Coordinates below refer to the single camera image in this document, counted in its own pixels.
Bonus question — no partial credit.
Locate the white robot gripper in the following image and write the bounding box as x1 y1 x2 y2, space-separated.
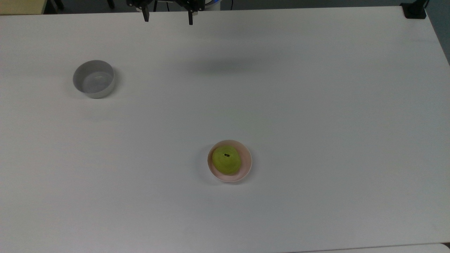
126 0 205 26

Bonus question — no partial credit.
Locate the green pear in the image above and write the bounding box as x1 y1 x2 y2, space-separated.
211 145 242 175

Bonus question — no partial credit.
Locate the grey bowl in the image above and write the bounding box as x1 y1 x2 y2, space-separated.
72 60 115 99

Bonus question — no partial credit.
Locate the pink bowl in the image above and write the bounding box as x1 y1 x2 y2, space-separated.
207 140 253 183

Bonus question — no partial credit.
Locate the light wooden furniture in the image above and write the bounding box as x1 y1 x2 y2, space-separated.
0 0 47 15

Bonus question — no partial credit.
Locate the black table clamp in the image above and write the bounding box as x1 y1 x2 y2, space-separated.
400 0 430 19

